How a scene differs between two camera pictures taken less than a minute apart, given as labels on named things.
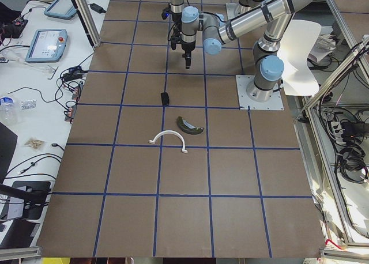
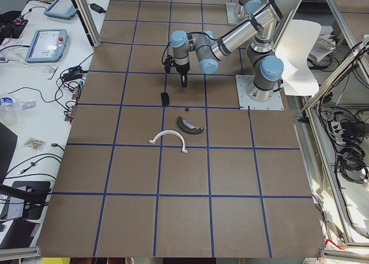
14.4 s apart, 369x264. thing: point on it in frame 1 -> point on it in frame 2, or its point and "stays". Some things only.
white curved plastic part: (173, 132) stays
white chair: (299, 37) stays
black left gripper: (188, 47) -> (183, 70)
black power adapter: (97, 8) stays
